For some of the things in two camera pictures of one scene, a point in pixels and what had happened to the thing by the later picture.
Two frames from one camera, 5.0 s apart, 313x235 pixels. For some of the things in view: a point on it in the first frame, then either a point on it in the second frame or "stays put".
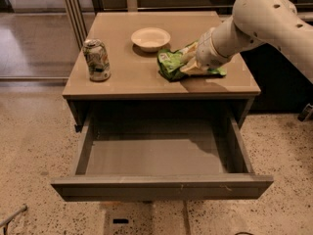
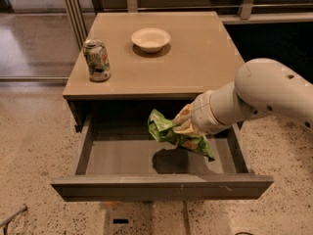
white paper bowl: [151, 39] stays put
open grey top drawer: [153, 157] stays put
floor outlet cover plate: [128, 217] stays put
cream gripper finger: [193, 68] → [187, 128]
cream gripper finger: [188, 53] → [184, 116]
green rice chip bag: [169, 62] → [163, 129]
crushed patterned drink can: [98, 60] stays put
